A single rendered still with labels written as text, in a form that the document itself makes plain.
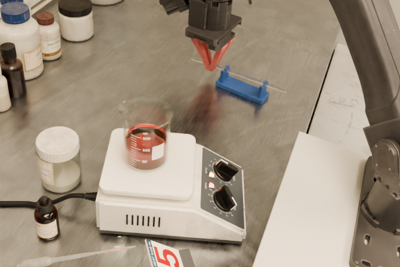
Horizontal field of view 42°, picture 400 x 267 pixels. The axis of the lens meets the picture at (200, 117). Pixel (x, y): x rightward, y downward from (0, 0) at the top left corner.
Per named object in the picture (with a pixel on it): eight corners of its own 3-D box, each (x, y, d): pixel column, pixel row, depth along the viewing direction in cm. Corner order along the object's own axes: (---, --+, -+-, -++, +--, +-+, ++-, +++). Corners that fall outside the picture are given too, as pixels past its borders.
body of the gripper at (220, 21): (183, 38, 92) (185, 0, 88) (211, 16, 99) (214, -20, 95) (215, 49, 90) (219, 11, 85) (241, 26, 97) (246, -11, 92)
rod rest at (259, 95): (269, 96, 98) (272, 81, 96) (261, 105, 96) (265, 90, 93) (222, 77, 101) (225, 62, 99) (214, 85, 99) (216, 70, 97)
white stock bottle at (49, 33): (31, 53, 102) (26, 14, 96) (52, 45, 105) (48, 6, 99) (46, 64, 100) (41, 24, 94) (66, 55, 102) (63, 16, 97)
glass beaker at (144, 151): (174, 149, 72) (178, 101, 67) (161, 181, 67) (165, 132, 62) (127, 138, 73) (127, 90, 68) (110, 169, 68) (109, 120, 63)
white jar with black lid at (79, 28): (75, 46, 105) (73, 14, 101) (53, 33, 108) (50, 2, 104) (100, 34, 110) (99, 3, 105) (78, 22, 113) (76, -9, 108)
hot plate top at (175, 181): (195, 138, 75) (196, 134, 75) (192, 201, 66) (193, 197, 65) (112, 131, 75) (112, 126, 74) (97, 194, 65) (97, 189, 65)
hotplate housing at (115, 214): (240, 178, 81) (248, 140, 76) (243, 248, 71) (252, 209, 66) (97, 166, 80) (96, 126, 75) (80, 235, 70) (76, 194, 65)
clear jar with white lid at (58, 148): (71, 160, 81) (68, 121, 75) (89, 184, 77) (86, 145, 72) (34, 174, 78) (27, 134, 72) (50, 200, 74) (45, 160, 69)
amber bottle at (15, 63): (31, 92, 92) (24, 46, 86) (12, 101, 90) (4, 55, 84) (17, 83, 94) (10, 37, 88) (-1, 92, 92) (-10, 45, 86)
